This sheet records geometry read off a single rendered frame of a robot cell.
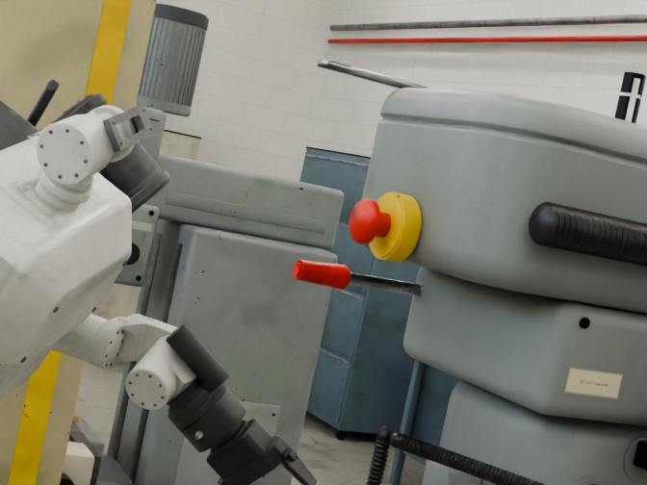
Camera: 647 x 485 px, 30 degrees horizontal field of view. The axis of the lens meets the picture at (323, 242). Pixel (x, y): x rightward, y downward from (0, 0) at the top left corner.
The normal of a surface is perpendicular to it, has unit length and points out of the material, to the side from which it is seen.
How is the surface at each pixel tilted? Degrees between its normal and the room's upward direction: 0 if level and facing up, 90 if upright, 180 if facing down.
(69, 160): 107
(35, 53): 90
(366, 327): 90
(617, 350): 90
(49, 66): 90
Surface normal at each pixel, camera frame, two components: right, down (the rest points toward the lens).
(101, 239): 0.94, -0.07
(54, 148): -0.30, 0.29
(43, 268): 0.73, 0.25
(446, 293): -0.87, -0.15
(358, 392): 0.45, 0.14
